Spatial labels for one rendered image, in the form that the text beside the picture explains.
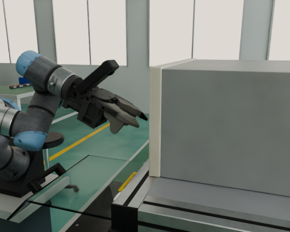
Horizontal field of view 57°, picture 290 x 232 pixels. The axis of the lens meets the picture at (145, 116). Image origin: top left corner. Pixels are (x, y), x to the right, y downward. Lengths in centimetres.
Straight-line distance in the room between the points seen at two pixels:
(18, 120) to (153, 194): 44
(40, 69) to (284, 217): 60
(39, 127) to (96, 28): 530
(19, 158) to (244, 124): 98
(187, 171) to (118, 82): 538
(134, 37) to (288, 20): 278
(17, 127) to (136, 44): 497
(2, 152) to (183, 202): 87
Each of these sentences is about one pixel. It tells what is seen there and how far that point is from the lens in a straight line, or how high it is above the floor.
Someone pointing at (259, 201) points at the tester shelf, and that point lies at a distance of 48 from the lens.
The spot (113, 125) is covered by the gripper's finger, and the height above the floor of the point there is 117.
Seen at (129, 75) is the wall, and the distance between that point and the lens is 571.
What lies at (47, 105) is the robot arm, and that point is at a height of 120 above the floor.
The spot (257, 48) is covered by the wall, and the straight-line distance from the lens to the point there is 529.
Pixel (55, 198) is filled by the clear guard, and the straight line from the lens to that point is 58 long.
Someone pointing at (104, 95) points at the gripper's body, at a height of 124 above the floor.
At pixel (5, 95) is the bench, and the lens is 406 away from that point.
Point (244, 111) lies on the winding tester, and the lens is 46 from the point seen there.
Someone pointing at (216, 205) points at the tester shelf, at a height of 111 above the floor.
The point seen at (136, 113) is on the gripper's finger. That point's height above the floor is 119.
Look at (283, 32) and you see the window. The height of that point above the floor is 160.
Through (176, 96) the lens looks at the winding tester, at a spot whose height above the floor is 127.
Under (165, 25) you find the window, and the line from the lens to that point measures 546.
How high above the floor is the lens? 135
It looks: 14 degrees down
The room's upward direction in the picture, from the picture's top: straight up
